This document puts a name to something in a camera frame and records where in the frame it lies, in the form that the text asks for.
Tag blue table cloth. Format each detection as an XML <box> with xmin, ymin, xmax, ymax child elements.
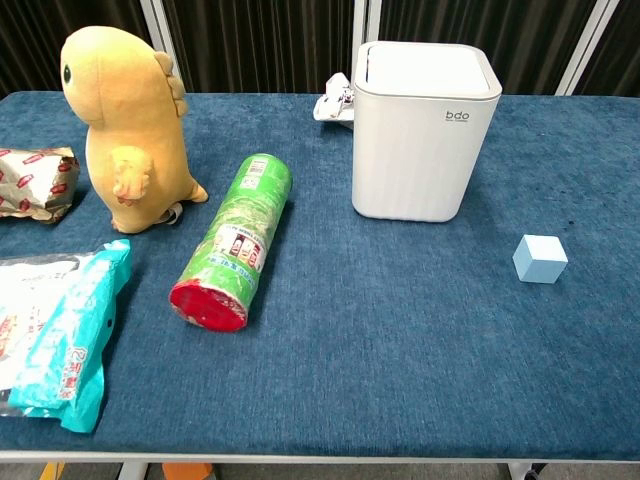
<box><xmin>0</xmin><ymin>90</ymin><xmax>640</xmax><ymax>459</ymax></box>

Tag white partition post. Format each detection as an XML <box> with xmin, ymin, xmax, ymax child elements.
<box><xmin>351</xmin><ymin>0</ymin><xmax>381</xmax><ymax>49</ymax></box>
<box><xmin>554</xmin><ymin>0</ymin><xmax>627</xmax><ymax>96</ymax></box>
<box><xmin>138</xmin><ymin>0</ymin><xmax>187</xmax><ymax>94</ymax></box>

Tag crumpled red-printed paper bag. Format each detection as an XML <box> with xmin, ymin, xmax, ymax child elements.
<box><xmin>0</xmin><ymin>146</ymin><xmax>81</xmax><ymax>225</ymax></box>

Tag green chip can red lid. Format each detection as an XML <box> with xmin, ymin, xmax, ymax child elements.
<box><xmin>168</xmin><ymin>153</ymin><xmax>294</xmax><ymax>334</ymax></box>

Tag crumpled white wrapper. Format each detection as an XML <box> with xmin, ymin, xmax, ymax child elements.
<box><xmin>313</xmin><ymin>72</ymin><xmax>357</xmax><ymax>126</ymax></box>

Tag white plastic bin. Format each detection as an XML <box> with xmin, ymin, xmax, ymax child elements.
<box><xmin>350</xmin><ymin>40</ymin><xmax>503</xmax><ymax>224</ymax></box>

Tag teal and white snack packet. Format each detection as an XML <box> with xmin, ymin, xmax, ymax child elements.
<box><xmin>0</xmin><ymin>238</ymin><xmax>134</xmax><ymax>435</ymax></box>

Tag orange object under table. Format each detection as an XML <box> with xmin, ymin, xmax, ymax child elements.
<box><xmin>162</xmin><ymin>463</ymin><xmax>214</xmax><ymax>480</ymax></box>

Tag small light blue cube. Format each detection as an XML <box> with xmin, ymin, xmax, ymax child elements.
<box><xmin>511</xmin><ymin>233</ymin><xmax>570</xmax><ymax>285</ymax></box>

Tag yellow plush dinosaur toy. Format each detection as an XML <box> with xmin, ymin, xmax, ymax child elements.
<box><xmin>59</xmin><ymin>25</ymin><xmax>210</xmax><ymax>235</ymax></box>

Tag black pleated curtain panel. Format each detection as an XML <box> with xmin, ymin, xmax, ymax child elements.
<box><xmin>162</xmin><ymin>0</ymin><xmax>357</xmax><ymax>94</ymax></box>
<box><xmin>0</xmin><ymin>0</ymin><xmax>166</xmax><ymax>100</ymax></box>
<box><xmin>574</xmin><ymin>0</ymin><xmax>640</xmax><ymax>96</ymax></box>
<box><xmin>377</xmin><ymin>0</ymin><xmax>600</xmax><ymax>95</ymax></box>

